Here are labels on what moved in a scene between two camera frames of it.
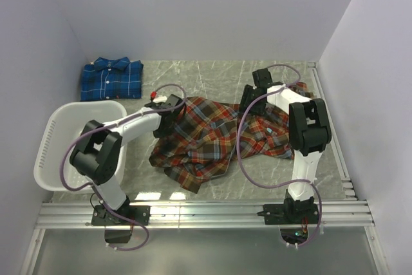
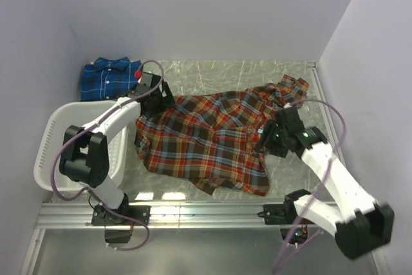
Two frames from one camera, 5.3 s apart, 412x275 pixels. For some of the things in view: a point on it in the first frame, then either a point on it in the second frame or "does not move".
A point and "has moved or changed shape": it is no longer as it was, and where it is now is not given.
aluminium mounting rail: (201, 214) does not move
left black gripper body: (164, 131) → (161, 103)
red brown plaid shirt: (208, 136) has moved or changed shape
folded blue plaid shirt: (108, 78) does not move
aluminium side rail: (344, 176) does not move
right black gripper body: (249, 93) → (275, 142)
